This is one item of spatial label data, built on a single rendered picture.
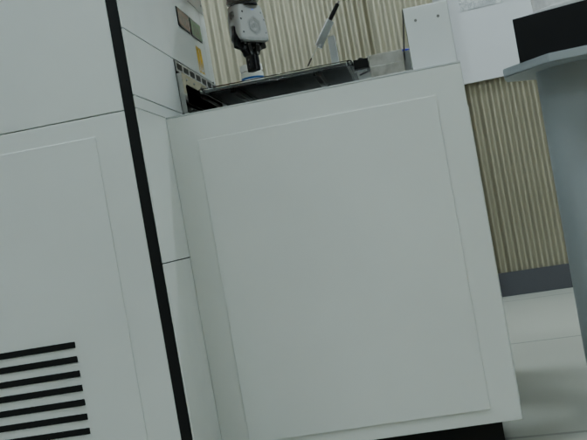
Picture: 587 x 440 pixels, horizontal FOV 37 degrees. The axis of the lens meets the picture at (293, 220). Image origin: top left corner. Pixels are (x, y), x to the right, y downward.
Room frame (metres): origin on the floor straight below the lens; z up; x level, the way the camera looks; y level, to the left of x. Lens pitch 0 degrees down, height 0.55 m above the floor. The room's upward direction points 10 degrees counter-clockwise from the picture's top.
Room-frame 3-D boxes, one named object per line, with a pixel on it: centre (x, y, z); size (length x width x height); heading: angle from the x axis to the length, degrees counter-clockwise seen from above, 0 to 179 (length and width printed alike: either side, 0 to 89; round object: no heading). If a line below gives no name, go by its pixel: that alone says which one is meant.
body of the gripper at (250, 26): (2.30, 0.03, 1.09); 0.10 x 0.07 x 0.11; 137
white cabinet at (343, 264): (2.31, -0.15, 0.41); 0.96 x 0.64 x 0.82; 172
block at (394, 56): (2.07, -0.28, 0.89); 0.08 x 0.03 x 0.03; 82
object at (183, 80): (2.26, 0.18, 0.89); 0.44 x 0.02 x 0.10; 172
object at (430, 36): (2.13, -0.39, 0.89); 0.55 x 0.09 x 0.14; 172
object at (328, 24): (2.47, -0.18, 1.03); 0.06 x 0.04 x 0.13; 82
